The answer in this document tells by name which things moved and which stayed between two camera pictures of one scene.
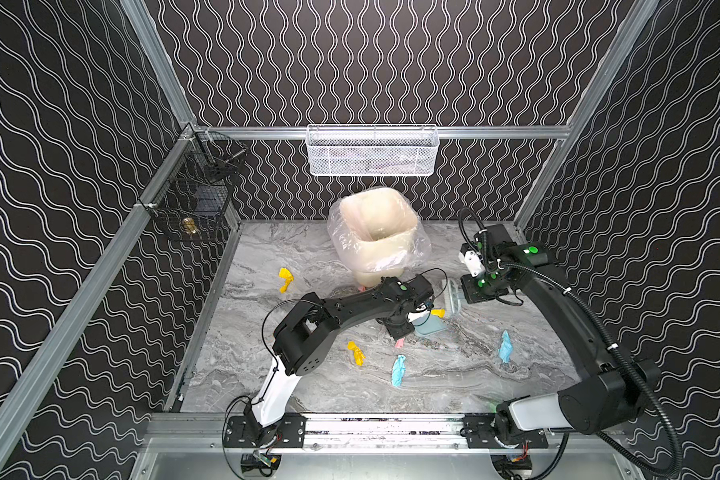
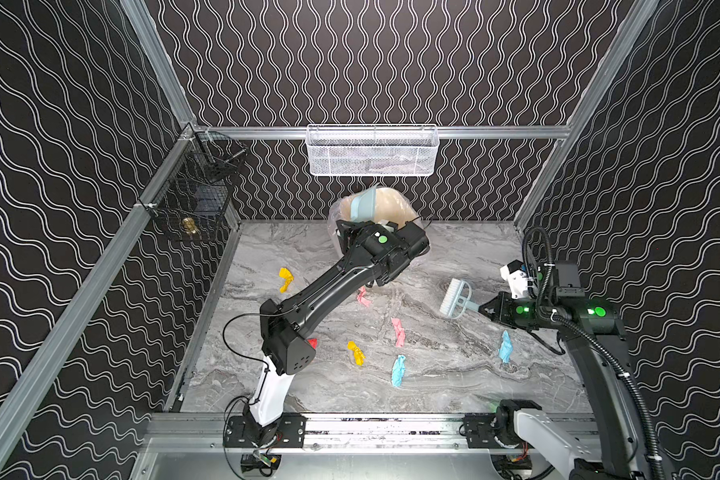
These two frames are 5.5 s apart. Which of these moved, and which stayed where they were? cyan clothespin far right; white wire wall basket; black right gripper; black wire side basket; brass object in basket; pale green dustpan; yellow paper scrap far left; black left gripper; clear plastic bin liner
Moved: black right gripper; pale green dustpan; black left gripper
Stayed: cyan clothespin far right; white wire wall basket; brass object in basket; clear plastic bin liner; black wire side basket; yellow paper scrap far left
